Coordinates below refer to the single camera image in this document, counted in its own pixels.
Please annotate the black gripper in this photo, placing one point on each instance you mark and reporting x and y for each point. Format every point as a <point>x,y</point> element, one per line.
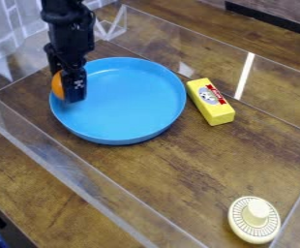
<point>70,22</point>

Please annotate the orange ball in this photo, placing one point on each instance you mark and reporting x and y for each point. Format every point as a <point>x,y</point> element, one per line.
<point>57,86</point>

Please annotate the blue round tray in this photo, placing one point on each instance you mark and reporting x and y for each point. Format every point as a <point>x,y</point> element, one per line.
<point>134,100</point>

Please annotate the yellow butter box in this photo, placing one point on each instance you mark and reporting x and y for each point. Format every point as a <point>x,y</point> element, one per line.
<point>209,101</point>

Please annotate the cream round knob lid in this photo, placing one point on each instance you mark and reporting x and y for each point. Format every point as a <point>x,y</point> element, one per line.
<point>253,220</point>

